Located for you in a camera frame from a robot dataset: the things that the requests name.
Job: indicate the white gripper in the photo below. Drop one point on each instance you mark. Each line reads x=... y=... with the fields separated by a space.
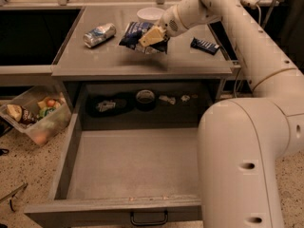
x=168 y=24

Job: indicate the blue chip bag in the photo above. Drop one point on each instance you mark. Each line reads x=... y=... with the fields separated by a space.
x=134 y=32

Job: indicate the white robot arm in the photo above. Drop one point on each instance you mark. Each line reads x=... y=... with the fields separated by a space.
x=241 y=138

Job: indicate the grey counter cabinet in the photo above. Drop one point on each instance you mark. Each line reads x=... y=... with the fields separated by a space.
x=110 y=61

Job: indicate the open grey drawer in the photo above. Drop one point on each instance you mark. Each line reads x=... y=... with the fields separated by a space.
x=140 y=161

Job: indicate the brown snack bag in bin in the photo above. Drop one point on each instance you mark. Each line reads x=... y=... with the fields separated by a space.
x=20 y=114

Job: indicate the white ceramic bowl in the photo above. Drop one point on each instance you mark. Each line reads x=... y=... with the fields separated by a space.
x=151 y=15

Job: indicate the silver blue soda can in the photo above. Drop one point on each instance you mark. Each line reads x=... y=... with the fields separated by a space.
x=99 y=35

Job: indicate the dark blue snack bar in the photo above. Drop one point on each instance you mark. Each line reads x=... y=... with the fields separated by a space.
x=205 y=46

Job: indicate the clear plastic storage bin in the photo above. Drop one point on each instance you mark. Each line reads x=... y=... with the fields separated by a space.
x=50 y=108

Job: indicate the black drawer handle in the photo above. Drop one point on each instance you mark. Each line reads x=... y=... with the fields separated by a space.
x=141 y=219

